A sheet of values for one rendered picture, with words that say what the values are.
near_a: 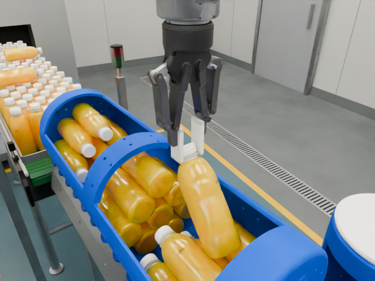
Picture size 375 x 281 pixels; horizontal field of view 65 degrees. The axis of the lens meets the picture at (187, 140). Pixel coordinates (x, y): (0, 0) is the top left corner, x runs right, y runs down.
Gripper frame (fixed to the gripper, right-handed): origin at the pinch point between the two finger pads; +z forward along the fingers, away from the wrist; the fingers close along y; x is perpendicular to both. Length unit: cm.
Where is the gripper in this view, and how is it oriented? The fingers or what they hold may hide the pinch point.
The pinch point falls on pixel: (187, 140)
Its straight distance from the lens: 52.9
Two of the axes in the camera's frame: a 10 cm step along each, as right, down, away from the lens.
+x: -6.0, -4.2, 6.8
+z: 0.0, 8.5, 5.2
